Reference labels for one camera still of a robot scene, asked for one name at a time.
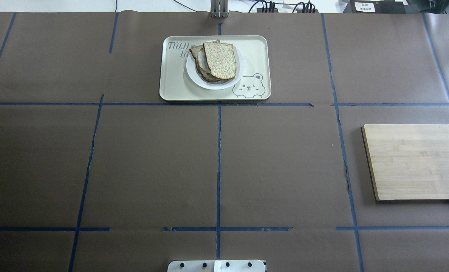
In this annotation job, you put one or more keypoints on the white round plate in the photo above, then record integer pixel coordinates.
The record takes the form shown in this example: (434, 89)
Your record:
(196, 78)

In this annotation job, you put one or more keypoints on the bread slice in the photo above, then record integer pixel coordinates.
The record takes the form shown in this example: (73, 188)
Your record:
(220, 59)

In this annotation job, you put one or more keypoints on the cream bear tray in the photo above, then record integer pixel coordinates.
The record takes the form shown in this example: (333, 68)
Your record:
(175, 84)

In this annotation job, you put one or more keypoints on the bottom toast slice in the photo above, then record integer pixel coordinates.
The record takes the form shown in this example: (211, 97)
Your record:
(199, 55)

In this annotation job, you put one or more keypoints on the black rectangular box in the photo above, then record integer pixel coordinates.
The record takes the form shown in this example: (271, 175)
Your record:
(375, 6)

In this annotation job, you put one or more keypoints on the bamboo cutting board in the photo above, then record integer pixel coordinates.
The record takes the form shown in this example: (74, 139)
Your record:
(408, 161)

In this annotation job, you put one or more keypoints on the aluminium frame post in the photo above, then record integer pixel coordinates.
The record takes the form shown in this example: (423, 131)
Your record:
(219, 9)

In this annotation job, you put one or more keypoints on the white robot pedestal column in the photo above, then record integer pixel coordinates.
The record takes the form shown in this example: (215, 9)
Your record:
(217, 266)

